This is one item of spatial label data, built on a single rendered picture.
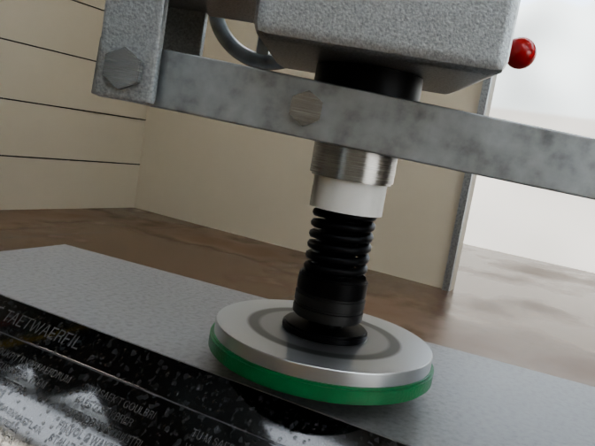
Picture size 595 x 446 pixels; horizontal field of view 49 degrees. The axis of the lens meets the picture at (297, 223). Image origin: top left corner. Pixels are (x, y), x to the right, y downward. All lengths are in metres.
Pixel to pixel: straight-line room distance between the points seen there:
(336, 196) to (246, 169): 6.04
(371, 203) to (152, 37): 0.24
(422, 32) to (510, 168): 0.14
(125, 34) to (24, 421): 0.37
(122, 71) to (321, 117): 0.17
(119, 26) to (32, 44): 5.89
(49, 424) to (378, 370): 0.31
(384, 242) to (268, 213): 1.26
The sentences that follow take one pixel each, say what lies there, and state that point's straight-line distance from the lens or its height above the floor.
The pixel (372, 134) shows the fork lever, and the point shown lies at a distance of 0.56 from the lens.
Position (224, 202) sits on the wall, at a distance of 6.78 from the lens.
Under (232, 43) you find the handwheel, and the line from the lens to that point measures 0.78.
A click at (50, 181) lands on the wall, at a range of 6.72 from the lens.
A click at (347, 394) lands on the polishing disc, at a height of 0.88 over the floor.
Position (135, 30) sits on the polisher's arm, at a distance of 0.56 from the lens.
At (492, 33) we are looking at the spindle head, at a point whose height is 1.18.
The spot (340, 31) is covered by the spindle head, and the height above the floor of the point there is 1.16.
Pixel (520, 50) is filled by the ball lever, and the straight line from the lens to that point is 0.70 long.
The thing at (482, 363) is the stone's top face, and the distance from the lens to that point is 0.82.
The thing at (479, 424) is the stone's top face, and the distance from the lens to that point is 0.64.
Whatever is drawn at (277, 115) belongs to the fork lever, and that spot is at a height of 1.09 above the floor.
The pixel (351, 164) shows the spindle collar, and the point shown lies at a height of 1.06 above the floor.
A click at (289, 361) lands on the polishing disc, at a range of 0.55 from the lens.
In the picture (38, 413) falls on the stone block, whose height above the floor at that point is 0.78.
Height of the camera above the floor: 1.08
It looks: 7 degrees down
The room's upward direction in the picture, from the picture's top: 9 degrees clockwise
